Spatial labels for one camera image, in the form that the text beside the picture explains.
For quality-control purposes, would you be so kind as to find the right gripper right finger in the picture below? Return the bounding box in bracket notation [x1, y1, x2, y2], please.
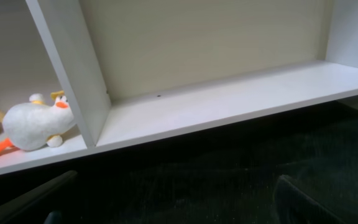
[273, 174, 347, 224]

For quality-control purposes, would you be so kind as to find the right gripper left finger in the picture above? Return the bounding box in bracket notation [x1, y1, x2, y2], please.
[0, 170, 78, 224]

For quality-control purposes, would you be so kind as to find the white plush goose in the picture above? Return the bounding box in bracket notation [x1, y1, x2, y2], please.
[0, 90, 77, 164]

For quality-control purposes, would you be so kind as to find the white shelf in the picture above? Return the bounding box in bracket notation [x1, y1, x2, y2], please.
[0, 0, 358, 180]

